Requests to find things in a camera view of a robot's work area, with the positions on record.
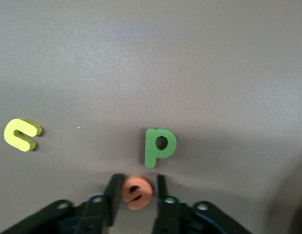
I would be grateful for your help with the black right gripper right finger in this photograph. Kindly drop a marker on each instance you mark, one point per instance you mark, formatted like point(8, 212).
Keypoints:
point(165, 214)

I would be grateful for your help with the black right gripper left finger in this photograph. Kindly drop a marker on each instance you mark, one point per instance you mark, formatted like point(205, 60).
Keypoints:
point(111, 200)

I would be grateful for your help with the orange letter e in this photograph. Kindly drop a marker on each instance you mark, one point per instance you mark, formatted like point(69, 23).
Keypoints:
point(126, 195)

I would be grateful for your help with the green letter p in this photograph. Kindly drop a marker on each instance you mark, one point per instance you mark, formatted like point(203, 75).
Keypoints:
point(150, 156)

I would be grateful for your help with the yellow letter u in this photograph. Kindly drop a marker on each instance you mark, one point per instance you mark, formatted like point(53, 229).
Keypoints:
point(9, 136)

